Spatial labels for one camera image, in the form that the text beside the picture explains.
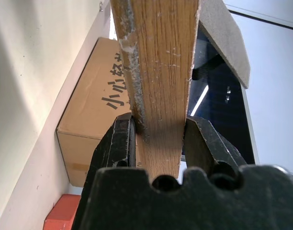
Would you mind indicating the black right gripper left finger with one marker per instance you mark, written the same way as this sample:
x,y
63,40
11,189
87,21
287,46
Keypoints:
x,y
117,143

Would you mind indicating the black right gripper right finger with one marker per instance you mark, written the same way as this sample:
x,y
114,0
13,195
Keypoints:
x,y
208,146

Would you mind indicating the wooden picture frame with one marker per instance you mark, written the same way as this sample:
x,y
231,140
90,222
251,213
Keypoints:
x,y
161,72

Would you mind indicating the dark glass window panel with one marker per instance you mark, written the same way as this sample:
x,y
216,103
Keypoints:
x,y
223,112

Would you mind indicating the brown cardboard box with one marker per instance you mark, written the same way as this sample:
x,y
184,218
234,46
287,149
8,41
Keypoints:
x,y
89,119

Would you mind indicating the orange box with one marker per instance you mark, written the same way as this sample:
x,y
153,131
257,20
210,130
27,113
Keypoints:
x,y
62,212

